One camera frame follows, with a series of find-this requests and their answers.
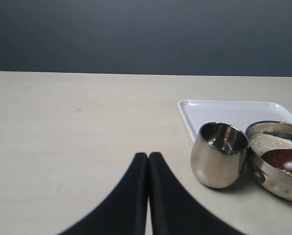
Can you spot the steel bowl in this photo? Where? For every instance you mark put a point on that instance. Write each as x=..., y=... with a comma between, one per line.
x=270, y=178

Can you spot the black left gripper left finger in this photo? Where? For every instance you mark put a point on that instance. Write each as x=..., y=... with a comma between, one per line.
x=124, y=210

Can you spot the dark red wooden spoon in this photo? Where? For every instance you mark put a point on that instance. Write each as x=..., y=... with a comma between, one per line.
x=279, y=158

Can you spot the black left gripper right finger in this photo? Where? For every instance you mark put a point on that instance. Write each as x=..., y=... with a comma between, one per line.
x=173, y=210

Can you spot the small steel cup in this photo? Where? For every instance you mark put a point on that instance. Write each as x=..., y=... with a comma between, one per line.
x=218, y=154

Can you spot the white rectangular tray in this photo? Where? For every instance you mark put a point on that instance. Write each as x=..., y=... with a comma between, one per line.
x=241, y=114

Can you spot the white rice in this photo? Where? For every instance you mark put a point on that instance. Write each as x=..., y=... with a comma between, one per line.
x=262, y=143

